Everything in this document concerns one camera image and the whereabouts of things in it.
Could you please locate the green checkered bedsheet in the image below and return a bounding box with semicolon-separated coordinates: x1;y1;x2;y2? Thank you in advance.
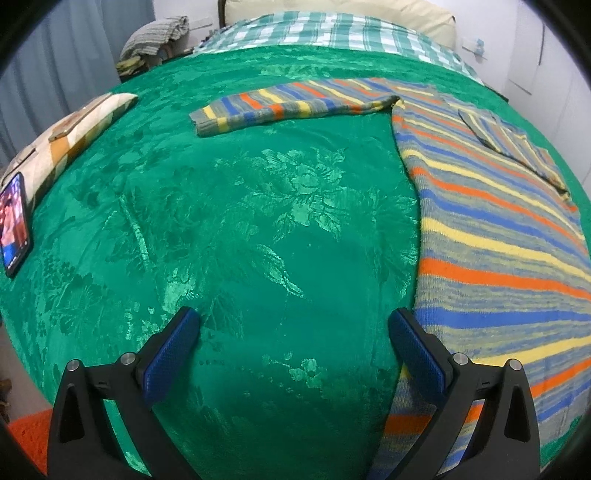
194;11;485;86

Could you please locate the green floral blanket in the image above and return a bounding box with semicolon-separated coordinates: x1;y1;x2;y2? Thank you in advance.
0;42;583;480

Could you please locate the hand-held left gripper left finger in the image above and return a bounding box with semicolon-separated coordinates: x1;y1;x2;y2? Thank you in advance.
46;307;201;480

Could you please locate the gold flat phone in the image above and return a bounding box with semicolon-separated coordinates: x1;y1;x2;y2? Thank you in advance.
48;107;101;142

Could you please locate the striped knitted sweater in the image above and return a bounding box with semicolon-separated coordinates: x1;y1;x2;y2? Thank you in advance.
189;78;591;480

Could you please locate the orange knitted cloth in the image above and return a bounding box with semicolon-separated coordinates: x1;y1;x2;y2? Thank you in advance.
8;408;52;464

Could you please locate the black smartphone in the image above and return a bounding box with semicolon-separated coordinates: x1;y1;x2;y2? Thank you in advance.
0;172;36;278

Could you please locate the cream padded headboard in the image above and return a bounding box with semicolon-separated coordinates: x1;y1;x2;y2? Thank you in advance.
224;0;458;47

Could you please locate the pile of clothes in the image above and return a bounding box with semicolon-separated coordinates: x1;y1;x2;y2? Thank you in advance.
116;16;190;72

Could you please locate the grey blue curtain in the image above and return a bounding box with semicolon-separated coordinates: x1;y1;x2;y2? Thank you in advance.
0;0;158;160

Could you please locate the beige patterned pillow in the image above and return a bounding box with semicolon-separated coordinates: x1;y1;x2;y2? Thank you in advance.
0;92;139;204

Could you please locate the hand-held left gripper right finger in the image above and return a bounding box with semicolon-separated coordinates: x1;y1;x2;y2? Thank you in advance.
388;308;541;480

